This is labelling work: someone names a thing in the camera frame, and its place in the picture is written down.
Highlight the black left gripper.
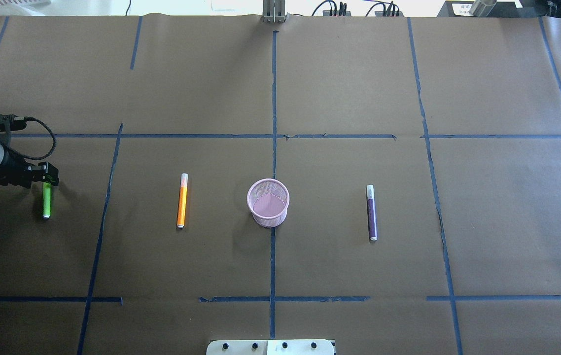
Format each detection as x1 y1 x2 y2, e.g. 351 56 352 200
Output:
26 162 59 187

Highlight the green highlighter pen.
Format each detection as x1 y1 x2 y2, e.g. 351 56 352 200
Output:
42 182 53 220

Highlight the orange highlighter pen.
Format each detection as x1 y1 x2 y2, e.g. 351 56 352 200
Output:
176 173 189 229

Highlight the pink mesh pen holder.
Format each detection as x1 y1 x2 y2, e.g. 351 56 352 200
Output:
246 179 290 228

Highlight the purple highlighter pen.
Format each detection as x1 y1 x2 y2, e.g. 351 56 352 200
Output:
366 184 378 242

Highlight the white pillar with base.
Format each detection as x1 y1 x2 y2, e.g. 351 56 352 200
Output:
206 339 336 355

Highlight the steel cup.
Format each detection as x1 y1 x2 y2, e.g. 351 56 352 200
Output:
468 0 497 18

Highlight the aluminium frame post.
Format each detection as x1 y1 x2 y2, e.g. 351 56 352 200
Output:
262 0 287 23

